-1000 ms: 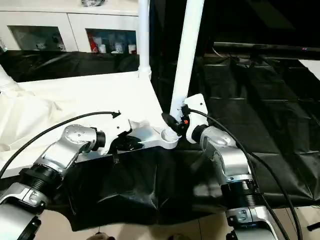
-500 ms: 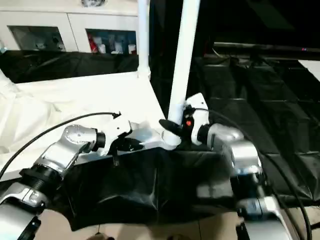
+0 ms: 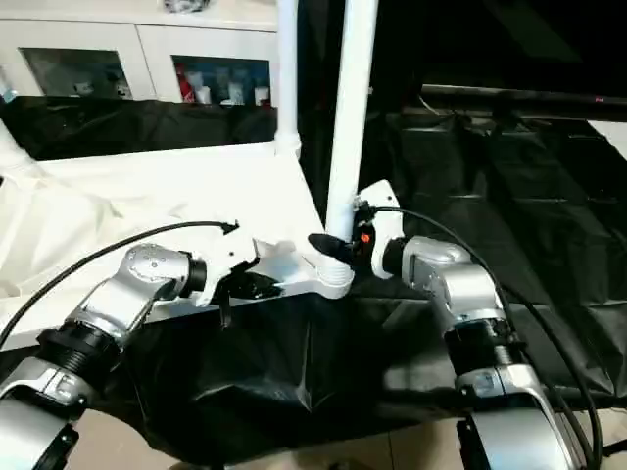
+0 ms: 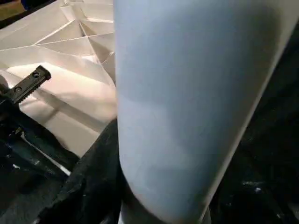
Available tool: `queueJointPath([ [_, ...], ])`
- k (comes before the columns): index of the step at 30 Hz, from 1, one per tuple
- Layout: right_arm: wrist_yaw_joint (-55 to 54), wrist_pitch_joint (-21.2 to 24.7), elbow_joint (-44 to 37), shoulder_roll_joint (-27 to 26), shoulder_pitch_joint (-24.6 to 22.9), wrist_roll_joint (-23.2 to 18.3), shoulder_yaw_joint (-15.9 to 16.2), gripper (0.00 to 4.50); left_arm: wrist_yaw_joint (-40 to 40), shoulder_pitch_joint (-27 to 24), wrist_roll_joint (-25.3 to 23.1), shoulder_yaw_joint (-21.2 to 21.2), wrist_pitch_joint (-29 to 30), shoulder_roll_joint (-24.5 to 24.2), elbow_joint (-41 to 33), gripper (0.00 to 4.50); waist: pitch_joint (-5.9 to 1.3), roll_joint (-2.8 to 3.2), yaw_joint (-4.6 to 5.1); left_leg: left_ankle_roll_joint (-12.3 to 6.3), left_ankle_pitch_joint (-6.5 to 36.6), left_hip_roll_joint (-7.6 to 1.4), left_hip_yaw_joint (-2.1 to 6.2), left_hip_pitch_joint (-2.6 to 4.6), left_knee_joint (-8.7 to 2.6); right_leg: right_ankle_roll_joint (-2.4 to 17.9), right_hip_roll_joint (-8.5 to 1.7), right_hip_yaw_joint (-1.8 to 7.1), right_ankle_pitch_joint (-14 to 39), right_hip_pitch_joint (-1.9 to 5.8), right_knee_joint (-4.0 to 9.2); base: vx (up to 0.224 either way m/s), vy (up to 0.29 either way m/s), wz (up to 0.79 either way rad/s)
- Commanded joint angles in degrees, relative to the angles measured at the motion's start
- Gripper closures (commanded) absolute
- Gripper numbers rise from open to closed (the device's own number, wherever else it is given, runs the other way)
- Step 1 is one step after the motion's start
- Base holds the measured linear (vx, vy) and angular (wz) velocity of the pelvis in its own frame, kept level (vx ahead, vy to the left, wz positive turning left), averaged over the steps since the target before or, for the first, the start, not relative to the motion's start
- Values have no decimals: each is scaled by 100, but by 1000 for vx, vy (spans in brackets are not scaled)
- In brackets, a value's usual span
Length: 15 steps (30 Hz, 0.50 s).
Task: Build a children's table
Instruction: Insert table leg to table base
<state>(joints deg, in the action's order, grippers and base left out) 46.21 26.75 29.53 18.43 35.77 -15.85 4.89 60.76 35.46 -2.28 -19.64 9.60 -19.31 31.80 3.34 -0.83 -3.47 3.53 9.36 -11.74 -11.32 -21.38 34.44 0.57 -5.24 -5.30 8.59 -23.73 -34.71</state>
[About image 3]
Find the white plastic table top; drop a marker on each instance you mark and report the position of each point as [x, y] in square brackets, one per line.
[147, 196]

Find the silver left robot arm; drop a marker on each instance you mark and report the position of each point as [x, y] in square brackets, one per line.
[118, 313]

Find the black plastic mat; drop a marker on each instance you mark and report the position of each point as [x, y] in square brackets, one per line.
[509, 215]

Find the silver metal bar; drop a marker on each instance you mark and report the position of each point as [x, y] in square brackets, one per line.
[529, 96]

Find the white flat sheet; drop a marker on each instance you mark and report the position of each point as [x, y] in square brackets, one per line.
[612, 137]

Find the white glass-door cabinet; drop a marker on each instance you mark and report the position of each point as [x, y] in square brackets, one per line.
[118, 39]

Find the black floor stand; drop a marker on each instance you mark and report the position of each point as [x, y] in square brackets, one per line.
[613, 446]

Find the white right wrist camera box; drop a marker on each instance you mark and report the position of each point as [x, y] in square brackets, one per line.
[380, 225]

